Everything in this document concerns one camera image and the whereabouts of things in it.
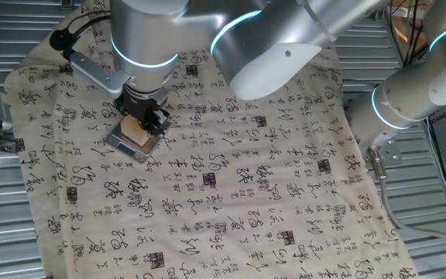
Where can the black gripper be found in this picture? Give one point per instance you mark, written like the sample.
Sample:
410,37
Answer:
139,104

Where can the light wooden block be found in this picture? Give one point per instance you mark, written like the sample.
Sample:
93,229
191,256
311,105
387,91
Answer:
134,131

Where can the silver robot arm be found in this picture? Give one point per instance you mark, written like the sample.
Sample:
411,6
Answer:
153,38

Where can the silver digital scale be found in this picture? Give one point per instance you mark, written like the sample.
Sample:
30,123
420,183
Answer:
134,149

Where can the beige calligraphy print cloth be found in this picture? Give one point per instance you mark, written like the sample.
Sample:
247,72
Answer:
246,193

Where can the grey metal camera bracket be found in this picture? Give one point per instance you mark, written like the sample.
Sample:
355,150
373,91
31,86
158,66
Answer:
95,73

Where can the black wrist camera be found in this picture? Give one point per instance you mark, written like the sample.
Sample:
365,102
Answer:
61,38

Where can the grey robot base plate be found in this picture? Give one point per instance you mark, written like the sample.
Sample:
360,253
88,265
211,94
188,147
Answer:
391,153

